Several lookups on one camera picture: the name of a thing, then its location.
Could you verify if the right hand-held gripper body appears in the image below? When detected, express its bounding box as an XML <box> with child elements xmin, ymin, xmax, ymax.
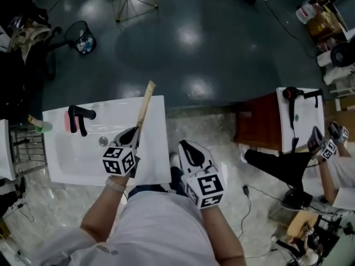
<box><xmin>181</xmin><ymin>170</ymin><xmax>225</xmax><ymax>210</ymax></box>

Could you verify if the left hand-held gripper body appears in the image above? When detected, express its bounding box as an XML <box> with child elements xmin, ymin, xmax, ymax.
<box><xmin>102</xmin><ymin>142</ymin><xmax>141</xmax><ymax>178</ymax></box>

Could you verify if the person's right forearm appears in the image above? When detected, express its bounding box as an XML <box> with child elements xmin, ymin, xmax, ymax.
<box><xmin>199</xmin><ymin>203</ymin><xmax>246</xmax><ymax>266</ymax></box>

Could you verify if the person's left forearm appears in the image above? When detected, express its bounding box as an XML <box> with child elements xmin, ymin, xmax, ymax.
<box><xmin>80</xmin><ymin>173</ymin><xmax>131</xmax><ymax>244</ymax></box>

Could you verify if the beige wristband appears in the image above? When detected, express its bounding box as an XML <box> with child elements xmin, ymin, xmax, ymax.
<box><xmin>107</xmin><ymin>176</ymin><xmax>128</xmax><ymax>193</ymax></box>

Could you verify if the pink soap pad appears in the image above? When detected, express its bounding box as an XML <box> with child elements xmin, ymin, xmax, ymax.
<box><xmin>63</xmin><ymin>111</ymin><xmax>73</xmax><ymax>133</ymax></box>

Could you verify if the red wooden cabinet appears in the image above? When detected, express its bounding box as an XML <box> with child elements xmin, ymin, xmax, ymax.
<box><xmin>234</xmin><ymin>91</ymin><xmax>284</xmax><ymax>152</ymax></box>

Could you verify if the person's grey shirt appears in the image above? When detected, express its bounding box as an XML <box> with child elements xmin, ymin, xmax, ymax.
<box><xmin>27</xmin><ymin>186</ymin><xmax>220</xmax><ymax>266</ymax></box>

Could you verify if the green cup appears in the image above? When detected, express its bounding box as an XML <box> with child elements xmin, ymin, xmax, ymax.
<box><xmin>34</xmin><ymin>120</ymin><xmax>53</xmax><ymax>134</ymax></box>

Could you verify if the metal rack stand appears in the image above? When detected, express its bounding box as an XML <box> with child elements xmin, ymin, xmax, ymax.
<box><xmin>9</xmin><ymin>125</ymin><xmax>48</xmax><ymax>177</ymax></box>

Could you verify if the wooden stool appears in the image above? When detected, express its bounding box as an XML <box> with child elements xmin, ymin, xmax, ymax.
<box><xmin>287</xmin><ymin>211</ymin><xmax>320</xmax><ymax>238</ymax></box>

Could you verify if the narrow white sink basin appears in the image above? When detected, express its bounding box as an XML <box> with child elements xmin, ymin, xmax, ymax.
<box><xmin>276</xmin><ymin>86</ymin><xmax>326</xmax><ymax>155</ymax></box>

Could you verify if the black mesh waste bin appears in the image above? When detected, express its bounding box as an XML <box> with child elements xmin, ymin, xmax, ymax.
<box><xmin>64</xmin><ymin>20</ymin><xmax>98</xmax><ymax>56</ymax></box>

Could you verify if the black hair dryer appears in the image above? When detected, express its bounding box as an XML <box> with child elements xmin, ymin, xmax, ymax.
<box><xmin>282</xmin><ymin>86</ymin><xmax>305</xmax><ymax>130</ymax></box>

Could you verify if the small white sink basin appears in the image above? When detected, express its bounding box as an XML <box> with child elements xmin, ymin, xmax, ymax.
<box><xmin>0</xmin><ymin>119</ymin><xmax>16</xmax><ymax>181</ymax></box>

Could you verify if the black office chair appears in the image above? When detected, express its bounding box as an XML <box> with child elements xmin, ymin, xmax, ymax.
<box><xmin>0</xmin><ymin>0</ymin><xmax>62</xmax><ymax>116</ymax></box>

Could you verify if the slim black faucet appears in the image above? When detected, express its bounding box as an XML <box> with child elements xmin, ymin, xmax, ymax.
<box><xmin>303</xmin><ymin>89</ymin><xmax>325</xmax><ymax>109</ymax></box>

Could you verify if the beige jacket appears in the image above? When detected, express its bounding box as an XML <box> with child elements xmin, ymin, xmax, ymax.
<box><xmin>7</xmin><ymin>21</ymin><xmax>52</xmax><ymax>65</ymax></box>

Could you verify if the white plastic jug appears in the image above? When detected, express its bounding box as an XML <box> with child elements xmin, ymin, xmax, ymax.
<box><xmin>295</xmin><ymin>0</ymin><xmax>317</xmax><ymax>25</ymax></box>

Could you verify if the cardboard box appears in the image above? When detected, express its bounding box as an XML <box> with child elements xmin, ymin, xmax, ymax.
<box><xmin>306</xmin><ymin>8</ymin><xmax>343</xmax><ymax>37</ymax></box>

